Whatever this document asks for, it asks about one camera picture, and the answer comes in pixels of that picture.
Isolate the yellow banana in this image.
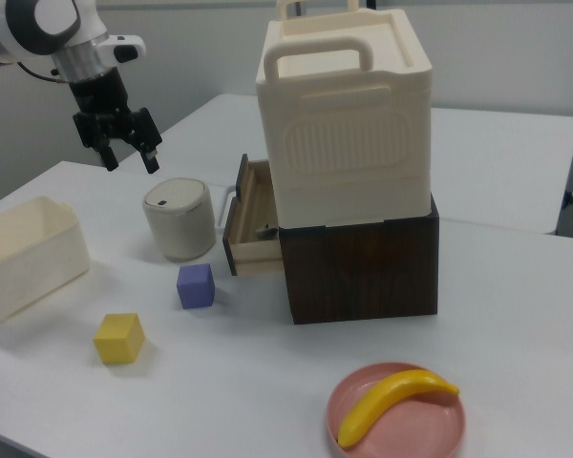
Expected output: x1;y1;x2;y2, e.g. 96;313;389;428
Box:
337;368;460;449

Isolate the yellow cube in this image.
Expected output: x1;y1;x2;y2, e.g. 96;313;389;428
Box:
93;312;146;366

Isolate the purple cube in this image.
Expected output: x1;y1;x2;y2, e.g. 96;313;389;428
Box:
176;262;217;310

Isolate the cream plastic toy cabinet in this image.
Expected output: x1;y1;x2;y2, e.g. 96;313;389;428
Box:
256;0;435;227

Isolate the beige round trash can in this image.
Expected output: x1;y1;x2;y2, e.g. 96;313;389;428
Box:
141;177;218;262

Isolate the dark drawer with white handle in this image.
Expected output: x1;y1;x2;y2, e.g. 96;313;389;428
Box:
216;153;285;278

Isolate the dark wooden drawer box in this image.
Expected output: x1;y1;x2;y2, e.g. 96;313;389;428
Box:
277;195;441;326

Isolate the cream plastic bin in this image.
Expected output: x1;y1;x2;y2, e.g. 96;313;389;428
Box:
0;195;92;327

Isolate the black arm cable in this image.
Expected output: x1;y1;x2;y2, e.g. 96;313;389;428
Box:
17;60;74;86

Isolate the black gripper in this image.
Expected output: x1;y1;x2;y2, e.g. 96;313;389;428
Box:
69;66;164;175

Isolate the pink plate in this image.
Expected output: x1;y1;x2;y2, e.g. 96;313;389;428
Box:
327;362;467;458

